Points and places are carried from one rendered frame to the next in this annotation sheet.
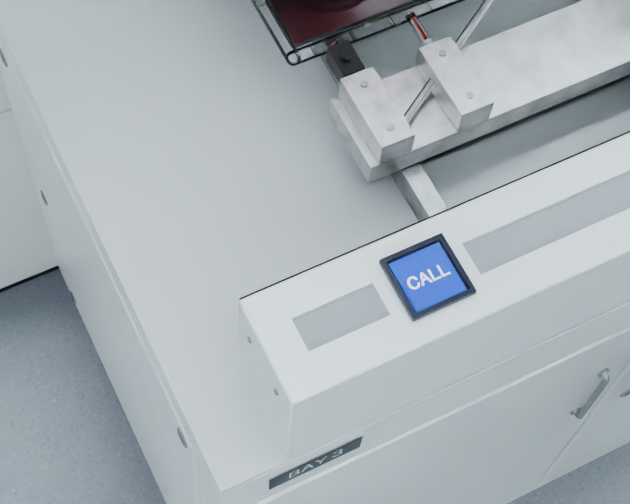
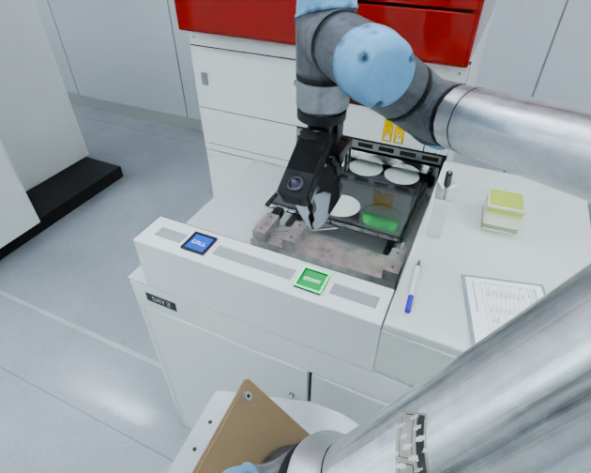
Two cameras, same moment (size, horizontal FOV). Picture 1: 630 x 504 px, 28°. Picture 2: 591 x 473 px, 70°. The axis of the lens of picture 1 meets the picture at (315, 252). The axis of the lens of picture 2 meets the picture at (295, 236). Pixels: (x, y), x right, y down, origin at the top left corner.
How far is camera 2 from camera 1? 85 cm
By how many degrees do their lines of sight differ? 41
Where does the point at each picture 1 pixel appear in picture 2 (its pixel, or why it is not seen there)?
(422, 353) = (176, 261)
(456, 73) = (295, 231)
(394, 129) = (261, 229)
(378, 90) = (271, 220)
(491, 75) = (311, 244)
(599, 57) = (349, 263)
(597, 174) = (276, 261)
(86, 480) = not seen: hidden behind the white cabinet
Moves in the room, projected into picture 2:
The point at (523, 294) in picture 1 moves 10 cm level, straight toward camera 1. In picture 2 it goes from (212, 266) to (160, 272)
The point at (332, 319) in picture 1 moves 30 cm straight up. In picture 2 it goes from (169, 235) to (136, 101)
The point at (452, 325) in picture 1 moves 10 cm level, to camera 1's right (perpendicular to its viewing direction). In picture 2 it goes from (186, 256) to (205, 286)
